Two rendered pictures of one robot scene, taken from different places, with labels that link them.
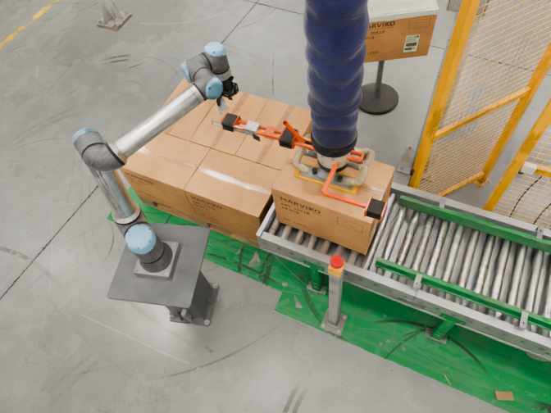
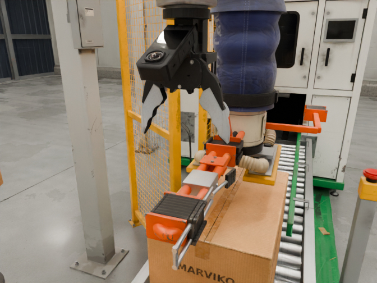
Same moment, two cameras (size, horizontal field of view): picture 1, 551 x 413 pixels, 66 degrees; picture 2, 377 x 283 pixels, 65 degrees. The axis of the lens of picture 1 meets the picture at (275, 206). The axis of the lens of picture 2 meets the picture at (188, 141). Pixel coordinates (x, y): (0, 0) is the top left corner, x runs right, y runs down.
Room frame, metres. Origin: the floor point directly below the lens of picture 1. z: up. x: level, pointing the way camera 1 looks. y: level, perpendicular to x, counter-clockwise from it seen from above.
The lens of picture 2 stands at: (1.74, 0.59, 1.53)
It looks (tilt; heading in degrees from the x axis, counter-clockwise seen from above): 19 degrees down; 256
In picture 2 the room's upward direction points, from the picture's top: straight up
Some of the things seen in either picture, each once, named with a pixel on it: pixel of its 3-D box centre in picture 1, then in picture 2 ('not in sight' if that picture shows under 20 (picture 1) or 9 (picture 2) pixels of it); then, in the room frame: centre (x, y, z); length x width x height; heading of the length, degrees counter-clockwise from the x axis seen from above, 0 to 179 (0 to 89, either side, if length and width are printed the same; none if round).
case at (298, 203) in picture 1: (332, 196); (226, 237); (1.34, -0.35, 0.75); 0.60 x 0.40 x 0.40; 54
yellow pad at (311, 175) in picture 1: (327, 176); (264, 156); (1.24, -0.30, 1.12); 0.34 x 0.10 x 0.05; 56
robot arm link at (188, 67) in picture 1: (196, 69); not in sight; (1.57, 0.22, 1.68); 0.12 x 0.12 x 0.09; 26
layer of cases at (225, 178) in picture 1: (222, 154); not in sight; (2.17, 0.33, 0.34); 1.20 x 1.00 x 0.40; 55
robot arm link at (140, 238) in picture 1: (143, 242); not in sight; (1.15, 0.73, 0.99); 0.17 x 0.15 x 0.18; 26
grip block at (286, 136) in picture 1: (289, 138); (224, 150); (1.46, -0.14, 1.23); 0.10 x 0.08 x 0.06; 146
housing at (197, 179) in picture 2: (252, 129); (200, 186); (1.58, 0.04, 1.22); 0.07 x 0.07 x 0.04; 56
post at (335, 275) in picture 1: (334, 297); (348, 281); (0.80, -0.24, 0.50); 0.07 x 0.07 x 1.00; 55
